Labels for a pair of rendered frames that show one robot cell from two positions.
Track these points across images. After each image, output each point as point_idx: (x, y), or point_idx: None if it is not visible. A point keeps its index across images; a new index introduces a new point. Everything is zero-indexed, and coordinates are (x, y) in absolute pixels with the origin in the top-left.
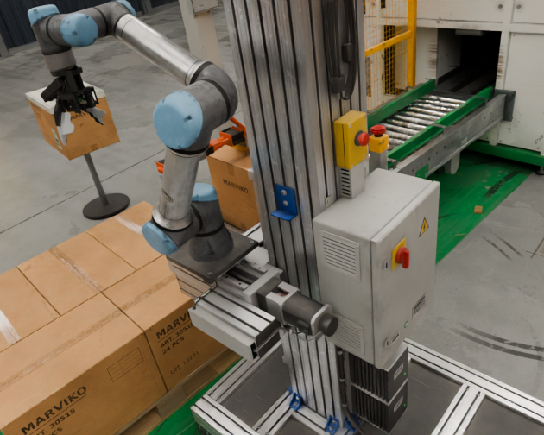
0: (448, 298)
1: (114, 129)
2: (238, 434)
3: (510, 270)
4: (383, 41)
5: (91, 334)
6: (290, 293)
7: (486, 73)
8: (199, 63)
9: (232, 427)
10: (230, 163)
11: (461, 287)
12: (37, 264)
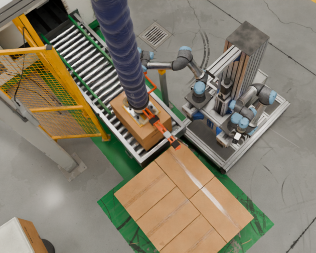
0: (172, 84)
1: (28, 221)
2: (238, 154)
3: (162, 60)
4: (31, 42)
5: (213, 196)
6: (253, 106)
7: (34, 9)
8: (253, 88)
9: (234, 156)
10: (156, 127)
11: (167, 79)
12: (160, 239)
